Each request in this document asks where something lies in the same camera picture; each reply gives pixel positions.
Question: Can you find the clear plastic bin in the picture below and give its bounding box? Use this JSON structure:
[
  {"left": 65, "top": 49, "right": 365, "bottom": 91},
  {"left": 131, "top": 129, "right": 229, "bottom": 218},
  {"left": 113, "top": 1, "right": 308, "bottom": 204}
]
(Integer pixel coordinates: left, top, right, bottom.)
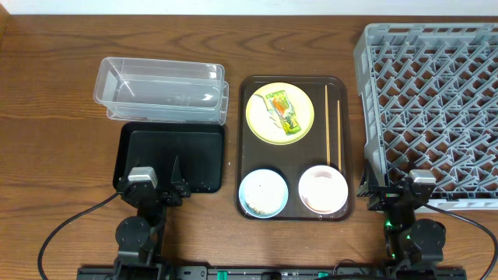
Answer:
[{"left": 93, "top": 57, "right": 229, "bottom": 125}]

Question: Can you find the yellow plate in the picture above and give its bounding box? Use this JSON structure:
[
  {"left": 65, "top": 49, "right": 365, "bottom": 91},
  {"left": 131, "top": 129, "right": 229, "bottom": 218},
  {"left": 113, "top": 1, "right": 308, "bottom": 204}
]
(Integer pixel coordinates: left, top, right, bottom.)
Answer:
[{"left": 245, "top": 82, "right": 315, "bottom": 145}]

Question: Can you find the left black cable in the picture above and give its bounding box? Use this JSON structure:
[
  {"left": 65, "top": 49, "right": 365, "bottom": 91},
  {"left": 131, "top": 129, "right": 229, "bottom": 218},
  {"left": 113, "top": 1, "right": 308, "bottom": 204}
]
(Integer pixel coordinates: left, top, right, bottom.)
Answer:
[{"left": 37, "top": 191, "right": 122, "bottom": 280}]

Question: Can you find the dark brown serving tray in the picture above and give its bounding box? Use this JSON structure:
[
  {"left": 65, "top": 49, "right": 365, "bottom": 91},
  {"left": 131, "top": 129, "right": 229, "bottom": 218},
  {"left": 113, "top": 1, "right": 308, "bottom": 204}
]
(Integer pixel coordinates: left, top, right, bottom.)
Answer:
[{"left": 237, "top": 75, "right": 355, "bottom": 222}]

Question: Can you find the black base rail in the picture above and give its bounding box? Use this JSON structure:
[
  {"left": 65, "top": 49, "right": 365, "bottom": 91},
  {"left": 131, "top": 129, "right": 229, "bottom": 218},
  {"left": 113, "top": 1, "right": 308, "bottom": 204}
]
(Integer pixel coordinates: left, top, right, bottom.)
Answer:
[{"left": 76, "top": 264, "right": 467, "bottom": 280}]

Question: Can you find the black waste tray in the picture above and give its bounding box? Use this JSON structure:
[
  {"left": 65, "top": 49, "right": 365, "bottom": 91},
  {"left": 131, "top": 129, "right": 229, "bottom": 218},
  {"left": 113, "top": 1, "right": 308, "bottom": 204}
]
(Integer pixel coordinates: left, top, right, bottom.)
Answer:
[{"left": 113, "top": 122, "right": 225, "bottom": 193}]

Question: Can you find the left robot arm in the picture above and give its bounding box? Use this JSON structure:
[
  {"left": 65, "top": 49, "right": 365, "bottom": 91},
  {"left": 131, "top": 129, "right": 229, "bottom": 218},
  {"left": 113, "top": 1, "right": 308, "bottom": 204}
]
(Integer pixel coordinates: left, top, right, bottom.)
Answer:
[{"left": 112, "top": 156, "right": 191, "bottom": 280}]

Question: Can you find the light blue bowl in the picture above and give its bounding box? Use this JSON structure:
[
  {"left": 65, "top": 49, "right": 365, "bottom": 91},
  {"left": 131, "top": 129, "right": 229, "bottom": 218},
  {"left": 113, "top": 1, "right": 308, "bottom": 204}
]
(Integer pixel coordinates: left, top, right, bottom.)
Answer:
[{"left": 238, "top": 169, "right": 289, "bottom": 219}]

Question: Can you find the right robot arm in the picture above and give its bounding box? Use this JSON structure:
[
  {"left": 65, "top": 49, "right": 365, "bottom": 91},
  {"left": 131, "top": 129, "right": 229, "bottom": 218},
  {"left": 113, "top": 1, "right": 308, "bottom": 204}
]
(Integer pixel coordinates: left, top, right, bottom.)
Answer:
[{"left": 357, "top": 163, "right": 446, "bottom": 279}]

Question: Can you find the green orange snack wrapper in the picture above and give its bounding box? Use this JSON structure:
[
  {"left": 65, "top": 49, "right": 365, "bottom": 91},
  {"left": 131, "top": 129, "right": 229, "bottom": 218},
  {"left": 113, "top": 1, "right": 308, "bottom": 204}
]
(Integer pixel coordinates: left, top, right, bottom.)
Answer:
[{"left": 265, "top": 90, "right": 301, "bottom": 135}]

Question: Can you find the wooden chopstick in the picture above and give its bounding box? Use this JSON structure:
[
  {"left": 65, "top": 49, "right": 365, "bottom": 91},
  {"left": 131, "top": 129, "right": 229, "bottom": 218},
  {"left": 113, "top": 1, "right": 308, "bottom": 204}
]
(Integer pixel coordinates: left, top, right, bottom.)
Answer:
[
  {"left": 337, "top": 100, "right": 342, "bottom": 172},
  {"left": 324, "top": 85, "right": 331, "bottom": 166}
]

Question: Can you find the white rice pile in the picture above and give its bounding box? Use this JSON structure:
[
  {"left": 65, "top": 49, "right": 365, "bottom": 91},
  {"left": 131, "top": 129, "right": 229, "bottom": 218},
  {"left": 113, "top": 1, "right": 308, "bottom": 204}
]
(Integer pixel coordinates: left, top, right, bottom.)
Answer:
[{"left": 245, "top": 183, "right": 283, "bottom": 215}]

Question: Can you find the grey dishwasher rack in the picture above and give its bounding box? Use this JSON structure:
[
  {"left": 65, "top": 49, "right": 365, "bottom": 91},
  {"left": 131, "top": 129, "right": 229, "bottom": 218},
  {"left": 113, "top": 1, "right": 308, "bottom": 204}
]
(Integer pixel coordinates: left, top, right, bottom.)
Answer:
[{"left": 353, "top": 23, "right": 497, "bottom": 211}]

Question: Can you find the pink bowl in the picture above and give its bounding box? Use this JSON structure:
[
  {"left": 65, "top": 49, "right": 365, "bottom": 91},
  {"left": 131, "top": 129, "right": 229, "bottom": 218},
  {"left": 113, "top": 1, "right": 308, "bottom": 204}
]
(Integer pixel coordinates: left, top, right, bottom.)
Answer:
[{"left": 298, "top": 165, "right": 349, "bottom": 215}]

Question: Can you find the white plastic film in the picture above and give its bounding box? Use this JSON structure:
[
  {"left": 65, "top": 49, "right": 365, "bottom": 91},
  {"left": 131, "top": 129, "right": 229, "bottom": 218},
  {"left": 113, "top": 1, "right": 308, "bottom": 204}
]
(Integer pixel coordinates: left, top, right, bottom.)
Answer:
[{"left": 254, "top": 93, "right": 282, "bottom": 128}]

